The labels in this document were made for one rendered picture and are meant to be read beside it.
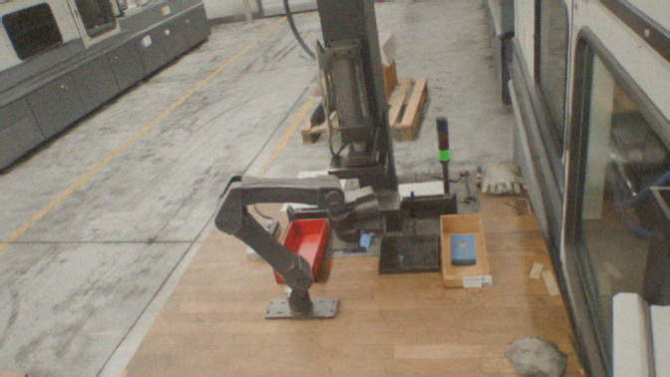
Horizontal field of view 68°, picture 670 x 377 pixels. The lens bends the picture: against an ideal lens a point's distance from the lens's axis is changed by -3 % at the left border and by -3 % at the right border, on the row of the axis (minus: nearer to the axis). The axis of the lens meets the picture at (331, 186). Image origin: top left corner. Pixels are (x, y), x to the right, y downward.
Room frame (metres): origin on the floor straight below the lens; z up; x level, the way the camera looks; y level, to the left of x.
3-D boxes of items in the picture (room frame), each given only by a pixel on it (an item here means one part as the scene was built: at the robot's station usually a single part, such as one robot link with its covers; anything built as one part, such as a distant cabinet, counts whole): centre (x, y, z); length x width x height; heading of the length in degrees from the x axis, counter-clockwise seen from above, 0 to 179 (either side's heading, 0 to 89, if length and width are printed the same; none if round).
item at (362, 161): (1.49, -0.11, 1.22); 0.26 x 0.18 x 0.30; 165
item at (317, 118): (1.72, -0.06, 1.25); 0.19 x 0.07 x 0.19; 75
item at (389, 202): (1.42, -0.11, 0.98); 0.20 x 0.10 x 0.01; 75
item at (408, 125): (4.64, -0.50, 0.07); 1.20 x 1.00 x 0.14; 159
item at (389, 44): (4.93, -0.57, 0.40); 0.67 x 0.60 x 0.50; 157
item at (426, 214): (1.49, -0.15, 0.88); 0.65 x 0.50 x 0.03; 75
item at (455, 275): (1.15, -0.34, 0.93); 0.25 x 0.13 x 0.08; 165
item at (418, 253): (1.21, -0.19, 0.91); 0.17 x 0.16 x 0.02; 75
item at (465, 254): (1.18, -0.34, 0.92); 0.15 x 0.07 x 0.03; 164
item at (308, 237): (1.31, 0.13, 0.93); 0.25 x 0.12 x 0.06; 165
